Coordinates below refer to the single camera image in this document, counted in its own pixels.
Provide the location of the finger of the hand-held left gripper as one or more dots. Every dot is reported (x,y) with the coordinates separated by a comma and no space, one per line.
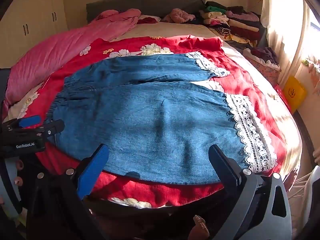
(51,127)
(30,121)

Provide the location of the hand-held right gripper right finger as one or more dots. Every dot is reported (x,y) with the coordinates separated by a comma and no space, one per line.
(222,170)

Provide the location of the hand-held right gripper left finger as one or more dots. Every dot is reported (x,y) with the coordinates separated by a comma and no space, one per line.
(91,172)

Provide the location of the person's left hand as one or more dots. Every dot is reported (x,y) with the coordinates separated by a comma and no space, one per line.
(18,166)

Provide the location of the brown glitter object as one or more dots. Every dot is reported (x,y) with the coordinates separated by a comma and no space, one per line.
(200,226)

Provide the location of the pink quilt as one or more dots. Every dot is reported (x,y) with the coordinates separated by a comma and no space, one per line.
(50,50)

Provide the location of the red floral blanket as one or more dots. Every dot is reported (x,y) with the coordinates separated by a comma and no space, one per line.
(250,85)

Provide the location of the red paper bag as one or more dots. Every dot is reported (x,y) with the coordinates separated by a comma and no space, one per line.
(281,93)

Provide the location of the floral laundry basket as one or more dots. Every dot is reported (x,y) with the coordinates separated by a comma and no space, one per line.
(265,73)

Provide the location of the yellow paper bag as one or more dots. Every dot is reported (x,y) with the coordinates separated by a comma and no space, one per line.
(295,92)

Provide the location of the cream wardrobe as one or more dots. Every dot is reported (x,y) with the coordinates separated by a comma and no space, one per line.
(30,15)

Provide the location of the purple clothes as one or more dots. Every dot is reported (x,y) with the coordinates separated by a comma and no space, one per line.
(265,53)

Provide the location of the windowsill cloth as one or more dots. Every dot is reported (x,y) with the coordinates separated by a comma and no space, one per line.
(313,70)

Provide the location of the dark red garment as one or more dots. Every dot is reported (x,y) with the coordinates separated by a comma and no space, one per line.
(148,20)

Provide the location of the stack of folded clothes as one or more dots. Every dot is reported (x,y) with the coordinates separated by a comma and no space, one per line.
(237,25)

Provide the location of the beige bed sheet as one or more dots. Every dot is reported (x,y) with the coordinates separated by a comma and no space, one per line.
(175,30)

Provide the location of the cream curtain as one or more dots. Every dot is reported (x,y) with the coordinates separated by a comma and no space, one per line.
(282,25)

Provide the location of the grey bed headboard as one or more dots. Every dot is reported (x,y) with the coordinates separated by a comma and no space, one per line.
(150,2)

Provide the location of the pink fuzzy garment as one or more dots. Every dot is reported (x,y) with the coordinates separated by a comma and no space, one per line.
(178,15)

